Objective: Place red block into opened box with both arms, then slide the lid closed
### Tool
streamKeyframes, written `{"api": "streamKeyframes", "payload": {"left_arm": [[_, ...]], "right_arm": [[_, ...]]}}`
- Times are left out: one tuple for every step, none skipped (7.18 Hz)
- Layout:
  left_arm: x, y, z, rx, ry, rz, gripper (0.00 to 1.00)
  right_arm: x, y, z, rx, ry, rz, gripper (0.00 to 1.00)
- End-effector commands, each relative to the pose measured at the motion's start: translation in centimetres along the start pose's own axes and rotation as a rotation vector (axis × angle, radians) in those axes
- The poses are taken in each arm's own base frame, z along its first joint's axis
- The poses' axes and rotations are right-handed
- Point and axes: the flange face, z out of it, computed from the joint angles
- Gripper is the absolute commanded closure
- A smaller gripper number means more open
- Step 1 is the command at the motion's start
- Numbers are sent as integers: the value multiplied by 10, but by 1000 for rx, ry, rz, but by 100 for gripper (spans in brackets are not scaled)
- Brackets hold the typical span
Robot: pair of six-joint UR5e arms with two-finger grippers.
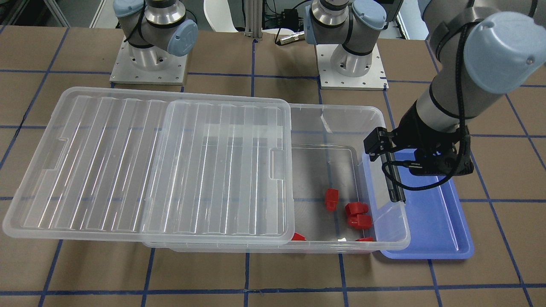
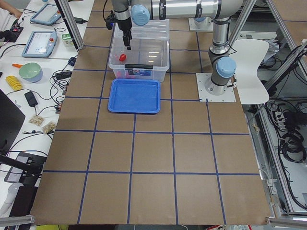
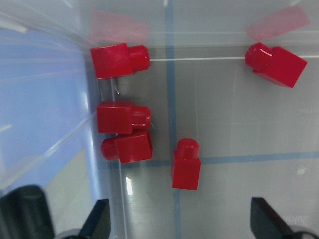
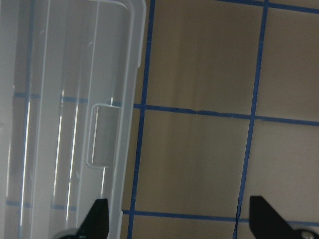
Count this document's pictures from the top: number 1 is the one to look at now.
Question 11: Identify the blue plastic tray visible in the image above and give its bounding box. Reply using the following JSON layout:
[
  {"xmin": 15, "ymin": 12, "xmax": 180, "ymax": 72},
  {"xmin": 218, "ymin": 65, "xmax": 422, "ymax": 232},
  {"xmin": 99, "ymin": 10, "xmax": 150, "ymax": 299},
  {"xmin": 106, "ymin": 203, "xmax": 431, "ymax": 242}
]
[{"xmin": 361, "ymin": 153, "xmax": 474, "ymax": 260}]

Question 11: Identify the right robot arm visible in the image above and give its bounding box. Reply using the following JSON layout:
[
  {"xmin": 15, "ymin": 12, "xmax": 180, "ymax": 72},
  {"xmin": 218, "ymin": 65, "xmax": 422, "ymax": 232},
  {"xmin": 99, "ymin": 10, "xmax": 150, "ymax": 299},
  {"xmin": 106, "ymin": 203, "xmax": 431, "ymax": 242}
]
[{"xmin": 113, "ymin": 0, "xmax": 198, "ymax": 71}]

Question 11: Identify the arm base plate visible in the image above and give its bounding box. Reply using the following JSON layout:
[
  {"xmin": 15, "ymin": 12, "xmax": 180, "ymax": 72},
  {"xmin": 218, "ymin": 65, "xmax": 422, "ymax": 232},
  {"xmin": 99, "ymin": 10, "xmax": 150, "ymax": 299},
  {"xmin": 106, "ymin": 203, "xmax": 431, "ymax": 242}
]
[
  {"xmin": 315, "ymin": 44, "xmax": 389, "ymax": 91},
  {"xmin": 110, "ymin": 42, "xmax": 189, "ymax": 86}
]

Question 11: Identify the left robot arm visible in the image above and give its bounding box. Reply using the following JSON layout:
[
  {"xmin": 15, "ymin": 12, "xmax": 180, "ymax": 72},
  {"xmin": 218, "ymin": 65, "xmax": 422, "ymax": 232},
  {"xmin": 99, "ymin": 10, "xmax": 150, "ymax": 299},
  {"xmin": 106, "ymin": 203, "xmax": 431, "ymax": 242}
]
[{"xmin": 304, "ymin": 0, "xmax": 545, "ymax": 176}]

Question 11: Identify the clear plastic box lid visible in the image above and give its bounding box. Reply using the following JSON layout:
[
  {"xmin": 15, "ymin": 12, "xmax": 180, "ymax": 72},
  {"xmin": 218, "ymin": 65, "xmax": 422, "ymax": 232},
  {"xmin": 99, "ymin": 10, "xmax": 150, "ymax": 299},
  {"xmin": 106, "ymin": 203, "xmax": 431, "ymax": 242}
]
[{"xmin": 3, "ymin": 87, "xmax": 295, "ymax": 246}]

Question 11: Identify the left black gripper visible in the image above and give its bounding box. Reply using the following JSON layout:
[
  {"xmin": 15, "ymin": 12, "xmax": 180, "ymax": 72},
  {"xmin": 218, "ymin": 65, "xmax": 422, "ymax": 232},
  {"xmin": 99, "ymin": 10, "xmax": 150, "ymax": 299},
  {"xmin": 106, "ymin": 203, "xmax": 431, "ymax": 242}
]
[{"xmin": 363, "ymin": 103, "xmax": 474, "ymax": 176}]

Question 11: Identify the clear plastic storage box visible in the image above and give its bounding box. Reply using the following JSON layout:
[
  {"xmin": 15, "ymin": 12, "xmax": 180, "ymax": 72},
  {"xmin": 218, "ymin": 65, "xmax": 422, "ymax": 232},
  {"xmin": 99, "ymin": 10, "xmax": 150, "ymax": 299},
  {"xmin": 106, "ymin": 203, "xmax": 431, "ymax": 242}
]
[{"xmin": 145, "ymin": 104, "xmax": 385, "ymax": 253}]

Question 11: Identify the red block under lid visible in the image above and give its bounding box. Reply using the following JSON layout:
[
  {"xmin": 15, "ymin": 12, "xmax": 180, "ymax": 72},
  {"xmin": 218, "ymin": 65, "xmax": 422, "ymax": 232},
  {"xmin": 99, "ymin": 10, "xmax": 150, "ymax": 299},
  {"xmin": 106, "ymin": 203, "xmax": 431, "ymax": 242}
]
[{"xmin": 291, "ymin": 232, "xmax": 306, "ymax": 241}]

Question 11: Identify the aluminium frame post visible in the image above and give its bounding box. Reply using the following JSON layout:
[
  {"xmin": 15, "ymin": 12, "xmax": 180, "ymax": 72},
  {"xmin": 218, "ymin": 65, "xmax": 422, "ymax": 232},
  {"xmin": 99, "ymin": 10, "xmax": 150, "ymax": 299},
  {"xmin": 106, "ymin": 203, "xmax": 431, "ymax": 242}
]
[{"xmin": 243, "ymin": 0, "xmax": 264, "ymax": 41}]

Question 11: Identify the white chair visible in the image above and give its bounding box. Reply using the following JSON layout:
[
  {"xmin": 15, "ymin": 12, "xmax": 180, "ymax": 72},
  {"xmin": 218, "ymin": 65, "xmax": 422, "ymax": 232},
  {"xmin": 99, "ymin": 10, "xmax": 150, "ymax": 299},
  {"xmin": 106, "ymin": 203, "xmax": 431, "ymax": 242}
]
[{"xmin": 203, "ymin": 0, "xmax": 238, "ymax": 33}]

